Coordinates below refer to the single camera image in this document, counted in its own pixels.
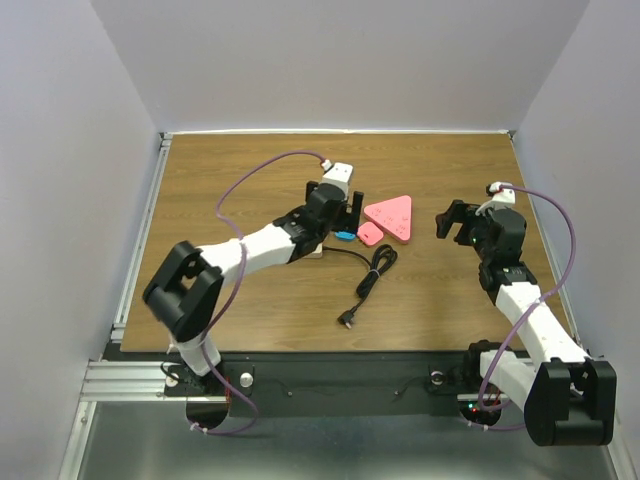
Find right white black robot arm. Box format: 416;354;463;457
436;199;617;446

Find aluminium frame rails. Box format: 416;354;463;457
58;130;174;480

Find small pink plug adapter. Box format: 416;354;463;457
356;221;384;247

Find pink triangular power socket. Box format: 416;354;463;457
363;195;412;244

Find white red power strip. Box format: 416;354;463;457
305;244;323;259

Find black power strip cord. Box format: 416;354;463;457
322;243;399;330

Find purple cable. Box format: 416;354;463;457
467;183;579;432
187;151;334;438

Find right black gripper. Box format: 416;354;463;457
433;199;494;262

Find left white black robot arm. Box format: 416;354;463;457
142;182;364;394

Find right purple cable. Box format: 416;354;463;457
467;183;579;432

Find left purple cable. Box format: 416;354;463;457
187;151;334;438

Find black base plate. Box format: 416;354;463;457
161;351;508;425

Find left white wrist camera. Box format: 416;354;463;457
321;162;354;196

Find blue plug adapter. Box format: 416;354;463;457
334;231;356;242

